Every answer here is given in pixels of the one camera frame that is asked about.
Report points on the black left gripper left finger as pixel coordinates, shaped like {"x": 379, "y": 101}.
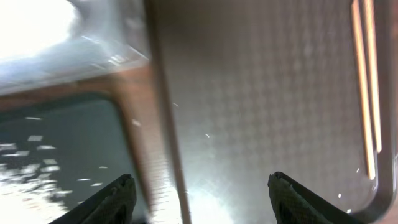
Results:
{"x": 113, "y": 204}

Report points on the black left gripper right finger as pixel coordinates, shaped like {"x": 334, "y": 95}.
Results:
{"x": 292, "y": 203}

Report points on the wooden chopstick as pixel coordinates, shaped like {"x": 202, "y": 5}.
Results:
{"x": 363, "y": 89}
{"x": 368, "y": 6}

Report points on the black waste tray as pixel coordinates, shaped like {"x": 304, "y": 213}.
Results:
{"x": 108, "y": 116}

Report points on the clear plastic waste bin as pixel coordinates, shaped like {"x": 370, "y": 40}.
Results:
{"x": 47, "y": 42}

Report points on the spilled rice pile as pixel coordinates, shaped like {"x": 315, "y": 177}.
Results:
{"x": 50, "y": 165}

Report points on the dark brown serving tray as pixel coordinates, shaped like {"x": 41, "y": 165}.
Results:
{"x": 250, "y": 88}

